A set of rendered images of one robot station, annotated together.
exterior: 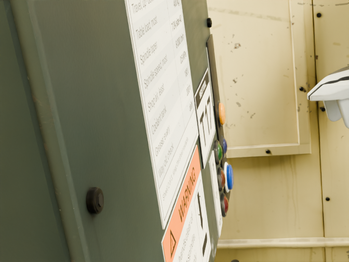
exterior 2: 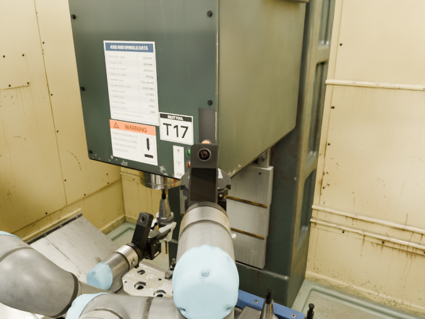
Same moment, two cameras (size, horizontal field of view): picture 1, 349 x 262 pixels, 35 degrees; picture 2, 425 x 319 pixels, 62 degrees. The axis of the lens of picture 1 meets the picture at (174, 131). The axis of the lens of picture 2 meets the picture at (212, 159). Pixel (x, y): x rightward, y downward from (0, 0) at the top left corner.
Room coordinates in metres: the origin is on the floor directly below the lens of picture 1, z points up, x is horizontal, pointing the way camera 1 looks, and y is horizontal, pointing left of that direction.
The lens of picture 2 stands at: (0.82, -0.81, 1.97)
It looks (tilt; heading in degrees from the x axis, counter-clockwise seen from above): 20 degrees down; 106
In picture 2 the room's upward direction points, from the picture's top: straight up
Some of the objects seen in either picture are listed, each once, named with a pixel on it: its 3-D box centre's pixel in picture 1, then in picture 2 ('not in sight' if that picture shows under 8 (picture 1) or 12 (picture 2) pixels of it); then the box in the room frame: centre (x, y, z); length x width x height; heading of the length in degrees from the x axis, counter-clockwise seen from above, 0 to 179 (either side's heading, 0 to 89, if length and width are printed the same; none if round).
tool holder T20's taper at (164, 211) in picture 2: not in sight; (164, 206); (0.35, 0.21, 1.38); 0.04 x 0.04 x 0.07
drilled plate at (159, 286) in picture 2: not in sight; (150, 294); (0.26, 0.22, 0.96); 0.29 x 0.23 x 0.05; 167
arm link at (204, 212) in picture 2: not in sight; (207, 233); (0.69, -0.39, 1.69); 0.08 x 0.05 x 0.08; 17
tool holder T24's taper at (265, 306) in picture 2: not in sight; (268, 311); (0.76, -0.05, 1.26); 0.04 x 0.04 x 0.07
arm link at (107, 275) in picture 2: not in sight; (107, 273); (0.28, -0.06, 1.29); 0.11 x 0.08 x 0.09; 77
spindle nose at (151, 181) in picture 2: not in sight; (162, 164); (0.35, 0.21, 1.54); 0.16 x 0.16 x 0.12
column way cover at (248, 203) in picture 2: not in sight; (221, 209); (0.45, 0.65, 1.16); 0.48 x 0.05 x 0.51; 167
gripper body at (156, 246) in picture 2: not in sight; (142, 247); (0.32, 0.09, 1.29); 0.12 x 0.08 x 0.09; 77
